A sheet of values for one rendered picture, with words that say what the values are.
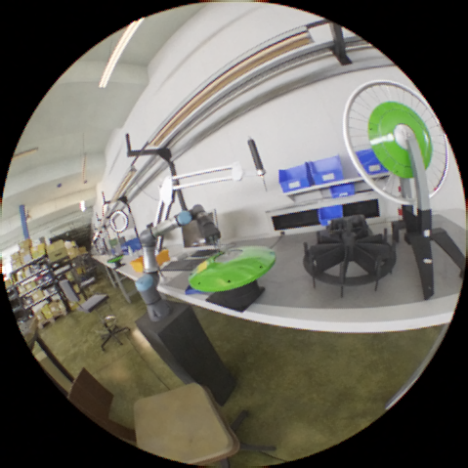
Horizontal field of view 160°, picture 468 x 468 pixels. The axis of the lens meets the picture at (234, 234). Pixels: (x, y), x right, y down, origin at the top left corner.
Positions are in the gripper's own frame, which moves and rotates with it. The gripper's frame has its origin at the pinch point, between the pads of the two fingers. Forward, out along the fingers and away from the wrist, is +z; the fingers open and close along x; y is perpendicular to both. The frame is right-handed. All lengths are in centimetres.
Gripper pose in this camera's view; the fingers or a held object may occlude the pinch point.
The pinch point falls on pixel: (219, 251)
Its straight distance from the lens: 71.2
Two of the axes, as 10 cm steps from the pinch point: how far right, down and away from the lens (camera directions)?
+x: 9.0, -3.3, 2.8
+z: 4.3, 6.1, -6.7
